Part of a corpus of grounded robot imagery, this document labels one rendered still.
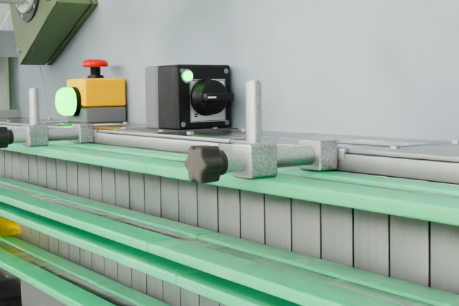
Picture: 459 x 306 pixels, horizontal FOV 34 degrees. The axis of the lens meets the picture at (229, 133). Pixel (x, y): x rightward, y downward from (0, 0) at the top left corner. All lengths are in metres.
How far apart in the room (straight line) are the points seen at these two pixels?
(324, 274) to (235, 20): 0.44
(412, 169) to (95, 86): 0.69
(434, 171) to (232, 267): 0.18
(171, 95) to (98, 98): 0.27
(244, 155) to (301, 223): 0.12
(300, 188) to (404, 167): 0.09
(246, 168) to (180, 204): 0.26
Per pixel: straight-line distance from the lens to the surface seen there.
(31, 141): 0.96
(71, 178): 1.07
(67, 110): 1.16
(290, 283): 0.55
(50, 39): 1.36
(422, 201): 0.45
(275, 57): 0.87
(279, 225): 0.67
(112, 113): 1.17
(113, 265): 0.97
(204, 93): 0.88
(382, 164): 0.57
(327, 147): 0.60
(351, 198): 0.48
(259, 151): 0.55
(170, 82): 0.90
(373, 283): 0.56
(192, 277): 0.66
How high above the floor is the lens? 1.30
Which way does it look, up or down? 35 degrees down
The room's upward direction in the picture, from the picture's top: 93 degrees counter-clockwise
